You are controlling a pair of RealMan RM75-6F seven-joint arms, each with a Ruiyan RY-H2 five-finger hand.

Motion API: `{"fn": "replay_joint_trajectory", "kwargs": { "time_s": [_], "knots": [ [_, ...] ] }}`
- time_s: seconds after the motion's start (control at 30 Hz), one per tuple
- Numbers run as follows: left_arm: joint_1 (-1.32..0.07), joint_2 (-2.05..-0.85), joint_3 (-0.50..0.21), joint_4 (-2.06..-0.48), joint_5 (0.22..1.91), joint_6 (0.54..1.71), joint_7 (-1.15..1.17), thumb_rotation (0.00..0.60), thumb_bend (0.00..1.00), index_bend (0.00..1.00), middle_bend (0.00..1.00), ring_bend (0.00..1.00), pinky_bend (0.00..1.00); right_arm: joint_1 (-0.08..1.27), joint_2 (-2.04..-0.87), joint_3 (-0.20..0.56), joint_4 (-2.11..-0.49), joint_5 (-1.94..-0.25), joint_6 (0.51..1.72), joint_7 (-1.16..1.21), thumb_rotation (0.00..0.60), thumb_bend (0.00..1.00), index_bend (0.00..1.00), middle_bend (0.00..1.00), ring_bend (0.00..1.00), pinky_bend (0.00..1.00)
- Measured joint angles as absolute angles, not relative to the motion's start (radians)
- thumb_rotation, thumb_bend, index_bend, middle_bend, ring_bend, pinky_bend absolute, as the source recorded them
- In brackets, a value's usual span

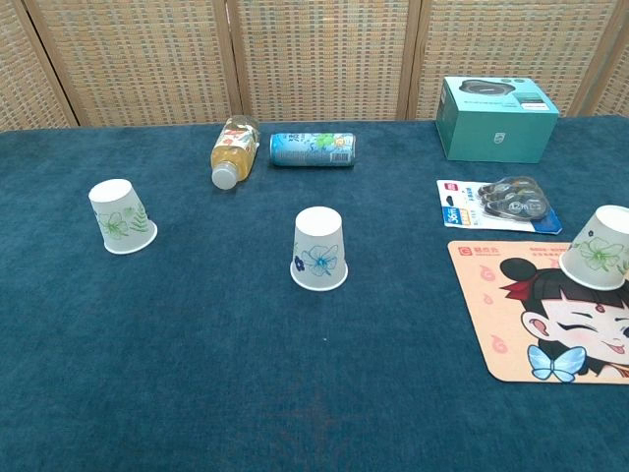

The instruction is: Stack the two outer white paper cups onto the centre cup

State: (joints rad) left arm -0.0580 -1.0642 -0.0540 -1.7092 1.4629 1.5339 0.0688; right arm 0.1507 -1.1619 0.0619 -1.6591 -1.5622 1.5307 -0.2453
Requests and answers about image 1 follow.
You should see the paper cup green fern print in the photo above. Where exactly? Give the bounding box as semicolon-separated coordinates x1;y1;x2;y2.
87;178;159;256

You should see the paper cup green flower print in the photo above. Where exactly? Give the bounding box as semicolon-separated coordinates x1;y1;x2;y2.
558;204;629;290

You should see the paper cup blue flower print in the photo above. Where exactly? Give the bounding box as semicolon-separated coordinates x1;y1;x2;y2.
289;206;349;293

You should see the blue drink can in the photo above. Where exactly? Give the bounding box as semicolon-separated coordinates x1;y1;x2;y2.
268;132;358;170

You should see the yellow tea plastic bottle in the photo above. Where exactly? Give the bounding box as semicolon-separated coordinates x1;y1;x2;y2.
209;114;261;191

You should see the correction tape blister pack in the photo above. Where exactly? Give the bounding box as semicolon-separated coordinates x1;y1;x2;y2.
435;176;564;236

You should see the dark blue table cloth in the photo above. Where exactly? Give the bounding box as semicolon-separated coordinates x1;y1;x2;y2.
0;115;629;472

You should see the woven bamboo folding screen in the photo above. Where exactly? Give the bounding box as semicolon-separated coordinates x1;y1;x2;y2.
0;0;629;132

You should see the cartoon girl mouse pad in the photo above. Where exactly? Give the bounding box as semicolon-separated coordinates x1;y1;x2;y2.
446;239;629;384

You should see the teal speaker box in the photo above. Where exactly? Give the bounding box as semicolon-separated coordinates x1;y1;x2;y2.
434;76;560;164

